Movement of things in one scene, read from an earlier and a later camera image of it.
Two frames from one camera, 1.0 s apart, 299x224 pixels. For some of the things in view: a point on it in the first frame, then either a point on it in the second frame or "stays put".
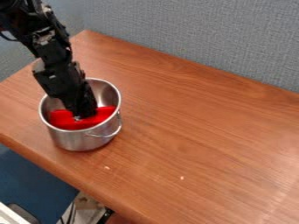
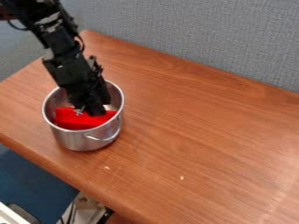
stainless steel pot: (84, 139) stays put
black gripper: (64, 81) → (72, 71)
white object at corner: (14, 214) stays put
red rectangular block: (63, 118) stays put
